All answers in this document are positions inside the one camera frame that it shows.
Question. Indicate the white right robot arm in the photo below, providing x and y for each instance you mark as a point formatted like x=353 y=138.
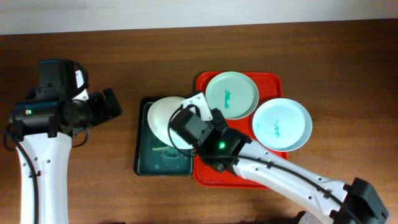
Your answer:
x=227 y=149

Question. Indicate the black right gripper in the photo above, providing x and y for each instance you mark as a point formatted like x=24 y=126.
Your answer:
x=219 y=117

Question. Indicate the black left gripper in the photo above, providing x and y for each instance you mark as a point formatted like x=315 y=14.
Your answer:
x=105 y=112

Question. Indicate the mint green plate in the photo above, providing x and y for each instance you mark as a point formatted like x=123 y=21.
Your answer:
x=233 y=93

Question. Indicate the white plate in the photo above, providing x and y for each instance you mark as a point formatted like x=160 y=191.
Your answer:
x=159 y=114

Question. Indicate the red plastic tray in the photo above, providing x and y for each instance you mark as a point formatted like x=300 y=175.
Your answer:
x=269 y=87

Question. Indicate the light blue plate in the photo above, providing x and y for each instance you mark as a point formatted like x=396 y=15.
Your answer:
x=282 y=125

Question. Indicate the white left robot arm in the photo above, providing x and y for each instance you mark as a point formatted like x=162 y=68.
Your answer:
x=43 y=126

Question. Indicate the dark green water tray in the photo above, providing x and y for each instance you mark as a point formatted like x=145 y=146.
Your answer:
x=146 y=161

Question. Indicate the yellow green sponge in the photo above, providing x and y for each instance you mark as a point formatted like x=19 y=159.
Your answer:
x=167 y=152

